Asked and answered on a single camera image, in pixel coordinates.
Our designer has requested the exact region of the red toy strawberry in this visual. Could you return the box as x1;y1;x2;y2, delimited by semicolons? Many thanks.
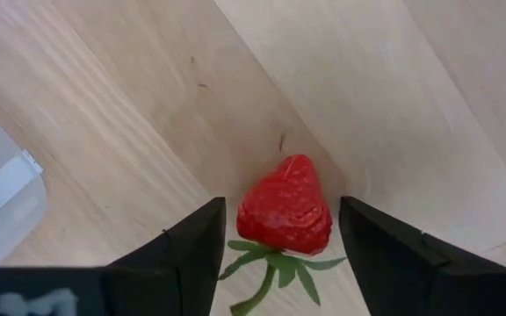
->
217;153;347;316

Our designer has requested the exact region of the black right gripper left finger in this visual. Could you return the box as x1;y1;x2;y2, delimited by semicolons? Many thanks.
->
103;196;228;316

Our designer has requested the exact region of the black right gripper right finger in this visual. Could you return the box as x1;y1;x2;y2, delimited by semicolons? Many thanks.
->
338;195;506;316

